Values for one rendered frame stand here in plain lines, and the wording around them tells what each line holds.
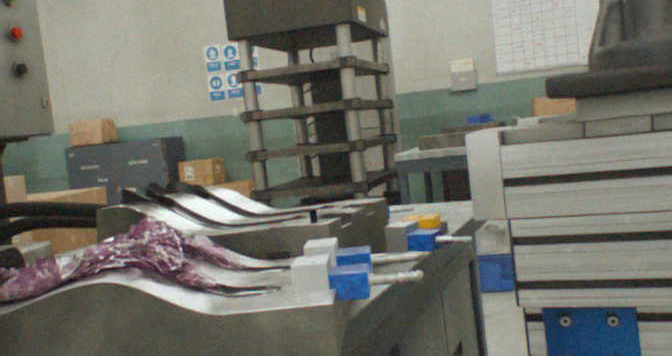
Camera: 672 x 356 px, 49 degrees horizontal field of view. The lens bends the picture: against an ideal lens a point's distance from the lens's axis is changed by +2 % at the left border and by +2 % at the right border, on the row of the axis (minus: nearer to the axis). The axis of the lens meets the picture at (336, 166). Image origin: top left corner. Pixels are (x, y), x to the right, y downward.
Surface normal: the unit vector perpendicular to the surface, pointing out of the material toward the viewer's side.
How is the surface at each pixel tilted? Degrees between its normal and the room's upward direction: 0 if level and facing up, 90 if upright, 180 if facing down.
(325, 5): 90
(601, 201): 90
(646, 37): 73
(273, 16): 90
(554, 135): 90
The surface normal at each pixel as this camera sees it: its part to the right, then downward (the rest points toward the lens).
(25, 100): 0.93, -0.08
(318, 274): -0.07, 0.06
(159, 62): -0.28, 0.08
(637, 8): -0.72, -0.19
